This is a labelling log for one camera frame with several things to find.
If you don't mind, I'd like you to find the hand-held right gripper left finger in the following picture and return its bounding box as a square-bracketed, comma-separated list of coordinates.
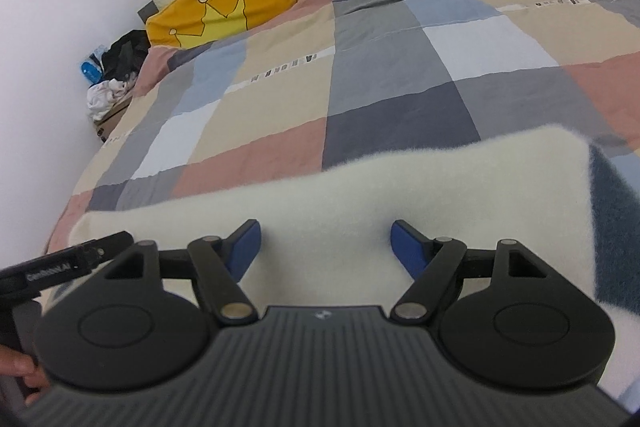
[102, 219, 263, 325]

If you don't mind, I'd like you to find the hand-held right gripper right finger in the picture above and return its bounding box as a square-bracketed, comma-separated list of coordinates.
[390, 219, 551, 323]

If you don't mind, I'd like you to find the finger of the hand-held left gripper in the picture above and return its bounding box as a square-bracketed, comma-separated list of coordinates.
[0, 231, 135, 299]

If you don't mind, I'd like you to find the white knitted sweater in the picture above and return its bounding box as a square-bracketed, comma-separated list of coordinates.
[70, 123, 640, 408]

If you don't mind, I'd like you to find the white clothes pile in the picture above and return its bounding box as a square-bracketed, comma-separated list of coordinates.
[86, 78, 133, 122]

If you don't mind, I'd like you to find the black clothes pile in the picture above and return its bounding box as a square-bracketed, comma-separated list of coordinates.
[101, 29, 151, 82]

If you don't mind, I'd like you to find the person's left hand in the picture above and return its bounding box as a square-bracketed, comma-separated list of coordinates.
[0, 346, 52, 404]

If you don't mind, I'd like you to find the brown nightstand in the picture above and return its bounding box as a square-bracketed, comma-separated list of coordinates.
[94, 97, 133, 144]

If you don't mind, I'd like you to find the checked patchwork quilt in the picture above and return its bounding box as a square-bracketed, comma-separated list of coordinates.
[47, 0, 640, 253]

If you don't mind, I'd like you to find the blue bottle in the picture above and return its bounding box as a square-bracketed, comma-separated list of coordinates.
[80, 47, 108, 85]

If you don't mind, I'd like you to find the dark wall socket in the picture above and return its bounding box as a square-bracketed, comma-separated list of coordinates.
[136, 0, 162, 24]

